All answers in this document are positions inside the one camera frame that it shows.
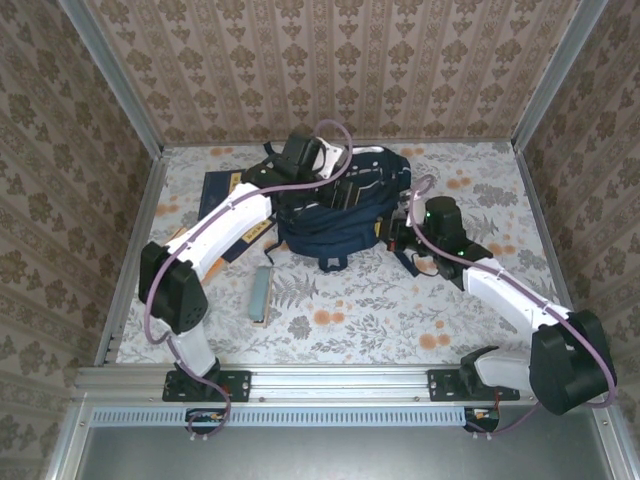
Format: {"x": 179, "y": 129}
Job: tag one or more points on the navy blue backpack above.
{"x": 330, "y": 225}

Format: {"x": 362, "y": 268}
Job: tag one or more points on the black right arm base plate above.
{"x": 442, "y": 385}

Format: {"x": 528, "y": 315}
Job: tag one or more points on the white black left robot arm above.
{"x": 230, "y": 225}

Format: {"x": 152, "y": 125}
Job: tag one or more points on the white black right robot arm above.
{"x": 505, "y": 295}

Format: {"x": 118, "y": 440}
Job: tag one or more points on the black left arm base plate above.
{"x": 240, "y": 385}

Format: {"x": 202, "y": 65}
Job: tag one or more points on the light blue pencil case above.
{"x": 260, "y": 297}

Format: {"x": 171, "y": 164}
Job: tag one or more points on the thin aluminium wall rail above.
{"x": 450, "y": 143}

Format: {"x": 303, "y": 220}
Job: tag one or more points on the aluminium side rail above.
{"x": 550, "y": 250}
{"x": 145, "y": 220}

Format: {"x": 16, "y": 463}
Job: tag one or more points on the black controller board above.
{"x": 205, "y": 417}
{"x": 482, "y": 416}

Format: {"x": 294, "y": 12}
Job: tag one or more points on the dark blue book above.
{"x": 220, "y": 192}

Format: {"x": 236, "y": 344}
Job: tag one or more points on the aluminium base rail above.
{"x": 340, "y": 382}

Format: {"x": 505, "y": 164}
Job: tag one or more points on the aluminium frame post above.
{"x": 115, "y": 75}
{"x": 556, "y": 75}

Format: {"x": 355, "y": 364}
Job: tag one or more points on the grey metal panel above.
{"x": 325, "y": 455}

